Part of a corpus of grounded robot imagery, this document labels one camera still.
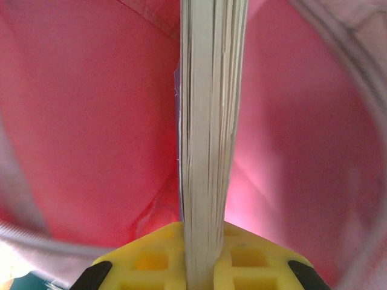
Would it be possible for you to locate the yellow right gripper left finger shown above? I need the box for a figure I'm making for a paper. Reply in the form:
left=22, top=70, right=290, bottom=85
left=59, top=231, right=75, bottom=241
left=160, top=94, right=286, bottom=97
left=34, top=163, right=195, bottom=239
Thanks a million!
left=72, top=222, right=187, bottom=290

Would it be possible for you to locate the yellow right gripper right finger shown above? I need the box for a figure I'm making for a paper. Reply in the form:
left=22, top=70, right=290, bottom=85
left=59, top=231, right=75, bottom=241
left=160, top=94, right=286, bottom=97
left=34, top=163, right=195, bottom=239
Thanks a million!
left=213, top=222, right=332, bottom=290

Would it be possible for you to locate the grid paper notepad grey-blue cover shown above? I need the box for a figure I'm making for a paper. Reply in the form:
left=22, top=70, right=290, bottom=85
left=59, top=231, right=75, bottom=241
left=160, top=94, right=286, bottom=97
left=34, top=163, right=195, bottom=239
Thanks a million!
left=174, top=0, right=249, bottom=290

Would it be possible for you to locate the pink backpack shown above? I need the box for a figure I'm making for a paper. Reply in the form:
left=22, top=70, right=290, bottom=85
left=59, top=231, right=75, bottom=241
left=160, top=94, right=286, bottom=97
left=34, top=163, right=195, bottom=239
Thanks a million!
left=0, top=0, right=387, bottom=290

